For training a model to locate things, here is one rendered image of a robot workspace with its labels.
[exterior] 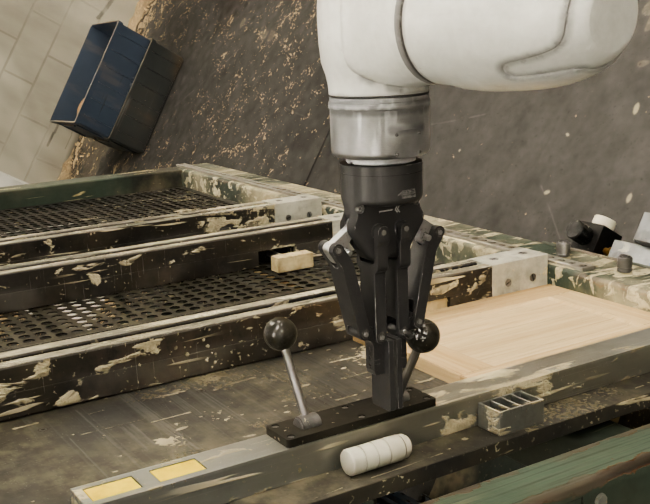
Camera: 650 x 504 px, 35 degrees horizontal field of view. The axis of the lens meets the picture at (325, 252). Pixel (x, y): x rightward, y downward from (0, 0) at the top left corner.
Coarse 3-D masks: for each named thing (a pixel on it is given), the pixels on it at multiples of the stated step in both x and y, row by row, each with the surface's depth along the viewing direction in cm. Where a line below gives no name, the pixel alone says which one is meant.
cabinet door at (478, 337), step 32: (544, 288) 172; (448, 320) 157; (480, 320) 157; (512, 320) 157; (544, 320) 156; (576, 320) 156; (608, 320) 155; (640, 320) 153; (448, 352) 142; (480, 352) 143; (512, 352) 142; (544, 352) 141
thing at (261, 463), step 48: (624, 336) 140; (480, 384) 124; (528, 384) 125; (576, 384) 130; (384, 432) 114; (432, 432) 118; (144, 480) 102; (192, 480) 102; (240, 480) 105; (288, 480) 108
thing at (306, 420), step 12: (276, 324) 112; (288, 324) 112; (264, 336) 113; (276, 336) 112; (288, 336) 112; (276, 348) 113; (288, 348) 113; (288, 360) 112; (288, 372) 112; (300, 396) 112; (300, 408) 111; (300, 420) 110; (312, 420) 111
